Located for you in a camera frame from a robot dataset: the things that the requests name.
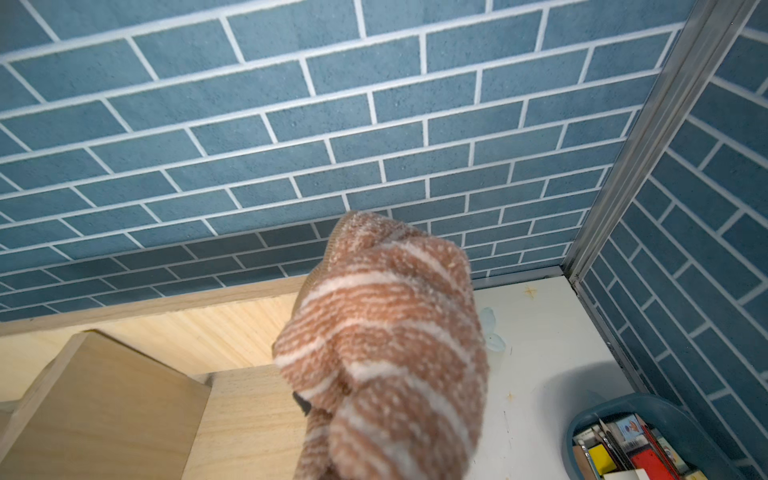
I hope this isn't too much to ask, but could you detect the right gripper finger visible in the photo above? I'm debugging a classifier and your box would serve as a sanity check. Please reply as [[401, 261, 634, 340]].
[[292, 392, 312, 416]]

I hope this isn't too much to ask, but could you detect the light wooden bookshelf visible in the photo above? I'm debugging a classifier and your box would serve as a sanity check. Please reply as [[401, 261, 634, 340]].
[[1, 278, 306, 479]]

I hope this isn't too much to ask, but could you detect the floral table mat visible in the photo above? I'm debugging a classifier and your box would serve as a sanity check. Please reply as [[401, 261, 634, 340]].
[[467, 277, 633, 479]]

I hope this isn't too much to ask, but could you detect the pink striped cloth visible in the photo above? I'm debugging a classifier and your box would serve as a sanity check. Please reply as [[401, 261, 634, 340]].
[[272, 211, 489, 479]]

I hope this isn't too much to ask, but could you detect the yellow box in basket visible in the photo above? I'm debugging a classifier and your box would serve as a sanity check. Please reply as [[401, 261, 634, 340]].
[[588, 444, 618, 477]]

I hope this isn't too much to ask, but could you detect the red box in basket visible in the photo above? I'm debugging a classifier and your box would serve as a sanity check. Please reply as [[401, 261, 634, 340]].
[[630, 448, 677, 480]]

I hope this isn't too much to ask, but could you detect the teal storage basket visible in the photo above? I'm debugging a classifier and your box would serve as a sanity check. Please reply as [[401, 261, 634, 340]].
[[558, 393, 746, 479]]

